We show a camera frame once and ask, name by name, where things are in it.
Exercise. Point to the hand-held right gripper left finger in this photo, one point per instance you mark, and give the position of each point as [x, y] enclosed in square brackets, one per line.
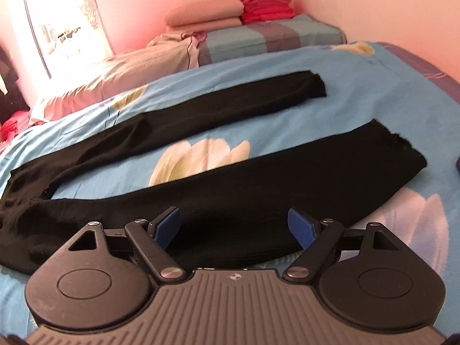
[167, 225]

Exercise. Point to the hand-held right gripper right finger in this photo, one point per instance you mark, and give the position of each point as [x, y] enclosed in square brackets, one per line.
[301, 228]

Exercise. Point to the black pants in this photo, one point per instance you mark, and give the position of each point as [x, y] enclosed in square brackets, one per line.
[233, 201]

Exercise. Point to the blue floral bedsheet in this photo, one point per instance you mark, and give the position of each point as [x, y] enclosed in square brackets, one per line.
[341, 75]

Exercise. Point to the beige pillow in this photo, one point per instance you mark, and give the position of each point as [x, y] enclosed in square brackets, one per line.
[122, 70]

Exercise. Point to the dark object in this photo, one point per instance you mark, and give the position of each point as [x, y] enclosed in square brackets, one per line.
[458, 164]

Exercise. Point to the pile of pink clothes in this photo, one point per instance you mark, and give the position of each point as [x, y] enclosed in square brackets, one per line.
[12, 125]

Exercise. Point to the blue striped pillow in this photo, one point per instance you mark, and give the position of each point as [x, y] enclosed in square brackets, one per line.
[266, 37]

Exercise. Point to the purple striped mattress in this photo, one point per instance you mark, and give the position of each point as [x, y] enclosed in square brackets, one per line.
[435, 68]

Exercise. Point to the folded beige blanket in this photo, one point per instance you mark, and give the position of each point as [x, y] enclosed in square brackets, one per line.
[201, 16]

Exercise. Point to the bright window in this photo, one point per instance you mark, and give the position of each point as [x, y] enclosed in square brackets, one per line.
[64, 25]

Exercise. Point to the folded red blanket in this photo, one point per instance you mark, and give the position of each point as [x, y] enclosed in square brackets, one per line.
[266, 5]

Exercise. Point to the floral curtain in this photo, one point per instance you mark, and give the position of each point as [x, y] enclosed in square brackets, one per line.
[91, 0]

